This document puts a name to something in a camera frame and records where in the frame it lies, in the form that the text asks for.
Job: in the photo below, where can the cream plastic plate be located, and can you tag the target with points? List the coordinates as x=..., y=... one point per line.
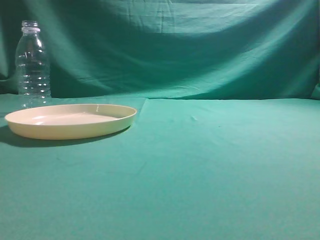
x=70, y=121

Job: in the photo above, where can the clear plastic bottle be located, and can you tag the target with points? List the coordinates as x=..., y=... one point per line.
x=32, y=67

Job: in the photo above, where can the green tablecloth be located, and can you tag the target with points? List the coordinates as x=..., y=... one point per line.
x=185, y=170

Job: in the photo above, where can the green cloth backdrop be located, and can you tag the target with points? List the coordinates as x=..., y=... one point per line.
x=170, y=49

